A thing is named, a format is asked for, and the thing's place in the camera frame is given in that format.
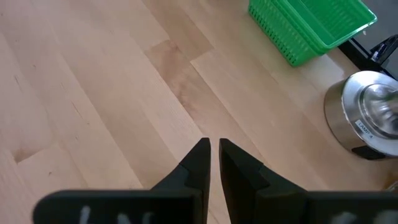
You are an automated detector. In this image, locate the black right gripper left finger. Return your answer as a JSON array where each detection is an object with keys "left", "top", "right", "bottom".
[{"left": 32, "top": 137, "right": 212, "bottom": 224}]

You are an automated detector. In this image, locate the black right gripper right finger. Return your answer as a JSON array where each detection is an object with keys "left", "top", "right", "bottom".
[{"left": 218, "top": 138, "right": 398, "bottom": 224}]

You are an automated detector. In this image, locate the white shade chrome table lamp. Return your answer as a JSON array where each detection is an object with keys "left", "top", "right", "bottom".
[{"left": 323, "top": 70, "right": 398, "bottom": 161}]

